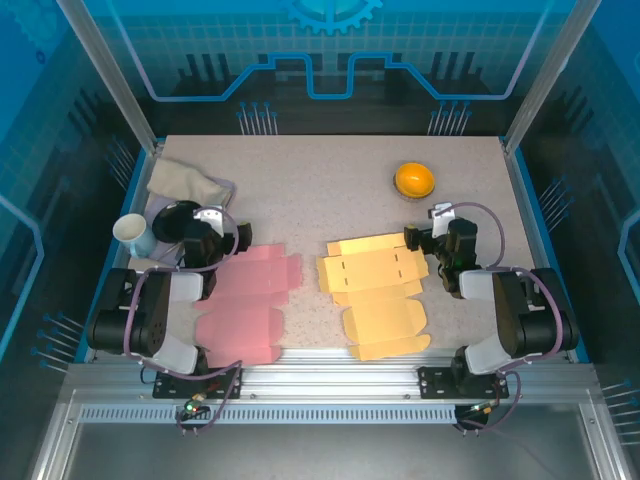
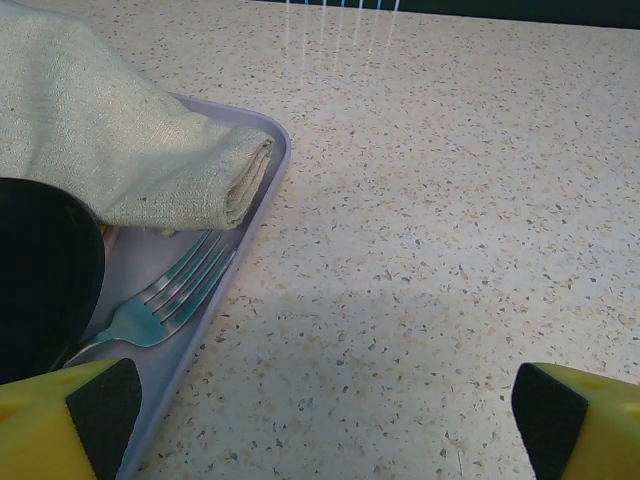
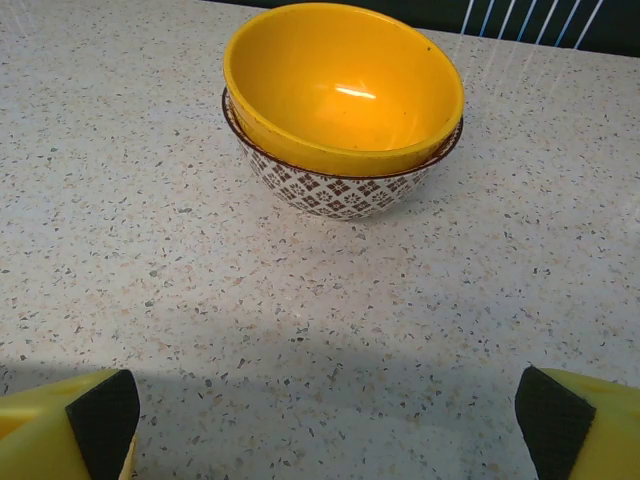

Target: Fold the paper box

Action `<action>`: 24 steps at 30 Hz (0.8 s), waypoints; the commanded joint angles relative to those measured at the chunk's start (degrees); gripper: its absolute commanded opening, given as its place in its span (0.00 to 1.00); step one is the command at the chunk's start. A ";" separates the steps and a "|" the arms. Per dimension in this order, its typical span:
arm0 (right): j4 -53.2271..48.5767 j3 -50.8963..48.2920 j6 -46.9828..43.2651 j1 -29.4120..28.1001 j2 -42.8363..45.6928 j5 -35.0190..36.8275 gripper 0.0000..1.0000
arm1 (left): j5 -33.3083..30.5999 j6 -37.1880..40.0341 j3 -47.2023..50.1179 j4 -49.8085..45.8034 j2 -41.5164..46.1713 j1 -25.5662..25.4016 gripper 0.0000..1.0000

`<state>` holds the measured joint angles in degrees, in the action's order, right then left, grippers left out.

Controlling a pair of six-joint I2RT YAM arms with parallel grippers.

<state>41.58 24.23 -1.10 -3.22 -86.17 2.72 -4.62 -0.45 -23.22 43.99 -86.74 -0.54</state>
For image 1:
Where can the pink paper box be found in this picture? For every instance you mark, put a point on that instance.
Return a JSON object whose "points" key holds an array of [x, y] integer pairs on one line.
{"points": [[250, 300]]}

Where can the yellow paper box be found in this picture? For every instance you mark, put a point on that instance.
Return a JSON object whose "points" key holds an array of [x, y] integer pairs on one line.
{"points": [[370, 280]]}

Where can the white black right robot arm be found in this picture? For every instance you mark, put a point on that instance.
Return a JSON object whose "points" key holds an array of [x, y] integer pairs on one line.
{"points": [[515, 310]]}

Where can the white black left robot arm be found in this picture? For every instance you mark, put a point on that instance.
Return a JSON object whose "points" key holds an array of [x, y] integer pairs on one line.
{"points": [[150, 310]]}

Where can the silver metal utensil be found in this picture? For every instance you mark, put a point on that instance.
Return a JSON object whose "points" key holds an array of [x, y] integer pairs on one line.
{"points": [[170, 251]]}

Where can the black round plate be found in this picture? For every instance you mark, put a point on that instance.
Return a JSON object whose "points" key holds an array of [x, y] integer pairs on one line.
{"points": [[172, 220]]}

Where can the beige folded cloth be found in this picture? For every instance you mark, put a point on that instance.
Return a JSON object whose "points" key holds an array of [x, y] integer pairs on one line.
{"points": [[185, 180]]}

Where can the white blue mug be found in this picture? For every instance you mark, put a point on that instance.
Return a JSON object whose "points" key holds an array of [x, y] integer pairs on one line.
{"points": [[131, 231]]}

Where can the small connector with green light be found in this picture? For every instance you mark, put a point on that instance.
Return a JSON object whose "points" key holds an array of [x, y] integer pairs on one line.
{"points": [[192, 407], [482, 410]]}

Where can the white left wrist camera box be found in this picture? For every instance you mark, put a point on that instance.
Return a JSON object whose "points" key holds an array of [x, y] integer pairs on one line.
{"points": [[210, 218]]}

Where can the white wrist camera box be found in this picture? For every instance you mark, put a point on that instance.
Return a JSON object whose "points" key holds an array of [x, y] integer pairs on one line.
{"points": [[210, 218], [442, 220]]}

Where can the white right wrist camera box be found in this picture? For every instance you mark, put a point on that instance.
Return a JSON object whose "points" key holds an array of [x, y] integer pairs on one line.
{"points": [[442, 220]]}

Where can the blue table side rail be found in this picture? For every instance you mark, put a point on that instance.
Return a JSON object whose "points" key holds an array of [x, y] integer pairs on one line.
{"points": [[532, 200], [135, 185]]}

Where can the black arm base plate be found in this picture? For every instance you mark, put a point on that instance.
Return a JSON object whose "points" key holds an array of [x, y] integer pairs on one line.
{"points": [[170, 385], [435, 382]]}

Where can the aluminium front rail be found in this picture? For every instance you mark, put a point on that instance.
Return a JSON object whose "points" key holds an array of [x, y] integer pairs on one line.
{"points": [[330, 375]]}

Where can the aluminium corner post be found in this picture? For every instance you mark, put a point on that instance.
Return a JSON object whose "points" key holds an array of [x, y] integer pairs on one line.
{"points": [[539, 75], [120, 75]]}

